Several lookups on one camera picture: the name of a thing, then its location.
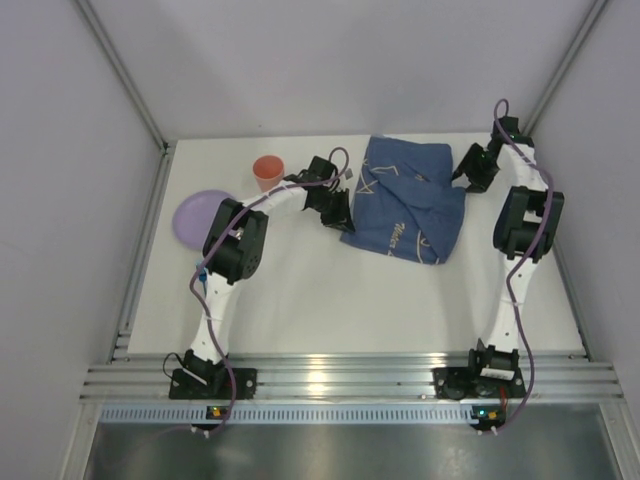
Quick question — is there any orange plastic cup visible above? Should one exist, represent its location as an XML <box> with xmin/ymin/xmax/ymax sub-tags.
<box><xmin>252</xmin><ymin>155</ymin><xmax>285</xmax><ymax>192</ymax></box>

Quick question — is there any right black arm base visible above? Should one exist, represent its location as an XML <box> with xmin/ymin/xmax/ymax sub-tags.
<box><xmin>433</xmin><ymin>345</ymin><xmax>526</xmax><ymax>401</ymax></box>

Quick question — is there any aluminium frame rail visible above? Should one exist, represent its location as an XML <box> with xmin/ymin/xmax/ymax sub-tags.
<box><xmin>80</xmin><ymin>353</ymin><xmax>624</xmax><ymax>403</ymax></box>

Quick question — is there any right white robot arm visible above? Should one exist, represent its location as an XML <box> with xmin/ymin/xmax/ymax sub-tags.
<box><xmin>453</xmin><ymin>136</ymin><xmax>564</xmax><ymax>354</ymax></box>

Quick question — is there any blue plastic fork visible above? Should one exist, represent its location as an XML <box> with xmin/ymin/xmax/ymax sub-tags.
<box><xmin>196</xmin><ymin>263</ymin><xmax>207</xmax><ymax>289</ymax></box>

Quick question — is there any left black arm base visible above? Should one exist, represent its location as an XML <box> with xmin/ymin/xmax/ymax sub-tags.
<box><xmin>168</xmin><ymin>349</ymin><xmax>258</xmax><ymax>400</ymax></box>

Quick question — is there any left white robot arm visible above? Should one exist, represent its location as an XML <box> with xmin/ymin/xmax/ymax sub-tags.
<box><xmin>182</xmin><ymin>161</ymin><xmax>355</xmax><ymax>372</ymax></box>

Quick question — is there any purple plastic plate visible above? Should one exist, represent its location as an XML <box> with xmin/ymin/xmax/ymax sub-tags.
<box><xmin>172</xmin><ymin>189</ymin><xmax>233</xmax><ymax>251</ymax></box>

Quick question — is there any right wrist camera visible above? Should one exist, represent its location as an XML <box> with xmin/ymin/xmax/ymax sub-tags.
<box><xmin>491</xmin><ymin>115</ymin><xmax>520</xmax><ymax>143</ymax></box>

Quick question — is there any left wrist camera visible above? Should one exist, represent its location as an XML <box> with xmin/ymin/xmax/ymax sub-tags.
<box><xmin>306</xmin><ymin>156</ymin><xmax>338</xmax><ymax>183</ymax></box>

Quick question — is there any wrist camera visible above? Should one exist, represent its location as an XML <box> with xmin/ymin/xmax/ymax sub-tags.
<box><xmin>306</xmin><ymin>156</ymin><xmax>338</xmax><ymax>183</ymax></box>
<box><xmin>491</xmin><ymin>115</ymin><xmax>520</xmax><ymax>143</ymax></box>

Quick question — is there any blue fish-print cloth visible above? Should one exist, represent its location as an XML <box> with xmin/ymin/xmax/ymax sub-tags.
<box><xmin>341</xmin><ymin>136</ymin><xmax>466</xmax><ymax>265</ymax></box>

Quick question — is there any perforated cable duct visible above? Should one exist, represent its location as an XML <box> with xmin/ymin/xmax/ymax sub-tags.
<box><xmin>100</xmin><ymin>403</ymin><xmax>504</xmax><ymax>425</ymax></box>

